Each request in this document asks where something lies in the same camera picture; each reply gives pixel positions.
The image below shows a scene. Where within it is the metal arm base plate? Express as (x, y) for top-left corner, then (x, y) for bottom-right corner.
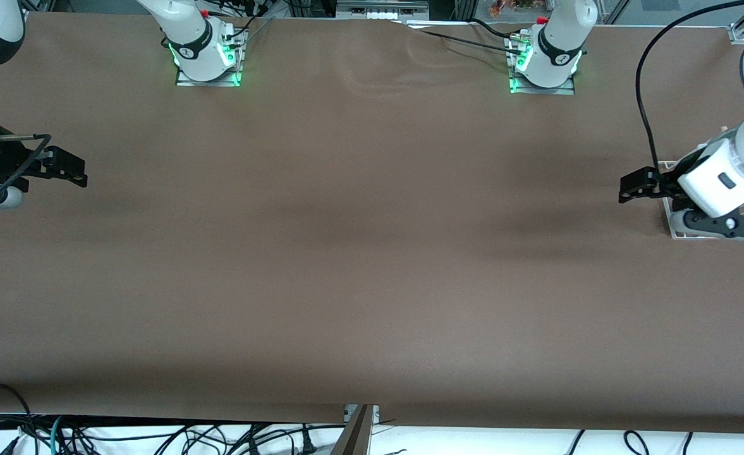
(508, 32), (578, 95)
(176, 25), (246, 87)

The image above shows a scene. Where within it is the white power strip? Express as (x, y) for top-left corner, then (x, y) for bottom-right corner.
(337, 0), (429, 23)

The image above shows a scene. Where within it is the thin black table cable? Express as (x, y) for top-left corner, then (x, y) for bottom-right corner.
(470, 18), (515, 40)
(417, 28), (527, 56)

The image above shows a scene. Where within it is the long black arm cable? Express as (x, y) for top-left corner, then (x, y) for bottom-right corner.
(635, 0), (744, 167)

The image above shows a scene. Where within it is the black looped cable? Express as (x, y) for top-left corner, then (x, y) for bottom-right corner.
(623, 430), (652, 455)

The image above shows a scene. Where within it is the black curved cable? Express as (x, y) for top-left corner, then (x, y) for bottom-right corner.
(0, 382), (37, 455)

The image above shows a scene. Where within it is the brown table cover sheet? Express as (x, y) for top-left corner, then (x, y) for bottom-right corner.
(0, 11), (744, 437)

